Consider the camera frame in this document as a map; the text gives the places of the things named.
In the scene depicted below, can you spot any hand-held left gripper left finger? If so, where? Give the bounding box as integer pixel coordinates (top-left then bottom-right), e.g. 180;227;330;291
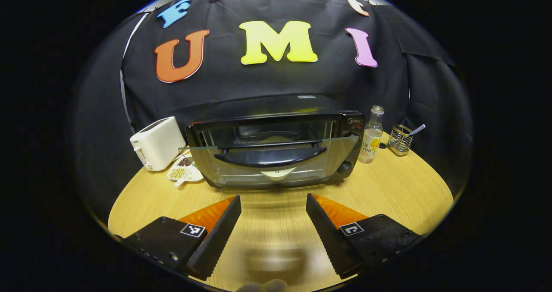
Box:
122;195;243;283

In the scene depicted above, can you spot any clear glass bottle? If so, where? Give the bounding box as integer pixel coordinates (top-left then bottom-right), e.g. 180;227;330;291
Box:
358;105;385;164

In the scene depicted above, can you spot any black backdrop cloth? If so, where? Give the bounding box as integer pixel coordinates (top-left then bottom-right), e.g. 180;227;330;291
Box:
69;0;475;223

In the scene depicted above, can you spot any black electric oven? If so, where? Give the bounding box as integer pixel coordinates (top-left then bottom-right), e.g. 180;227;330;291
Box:
178;94;366;192

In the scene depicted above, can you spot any white toaster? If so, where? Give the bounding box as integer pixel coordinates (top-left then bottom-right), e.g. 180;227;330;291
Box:
130;116;186;172

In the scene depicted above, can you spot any white divided dish of beans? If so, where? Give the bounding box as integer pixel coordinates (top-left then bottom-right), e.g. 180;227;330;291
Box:
167;154;204;187

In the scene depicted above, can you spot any wire utensil holder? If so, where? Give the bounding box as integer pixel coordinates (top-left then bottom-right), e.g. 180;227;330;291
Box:
387;125;414;157

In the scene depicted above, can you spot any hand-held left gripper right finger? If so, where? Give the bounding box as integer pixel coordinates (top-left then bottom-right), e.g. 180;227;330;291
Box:
304;192;427;281

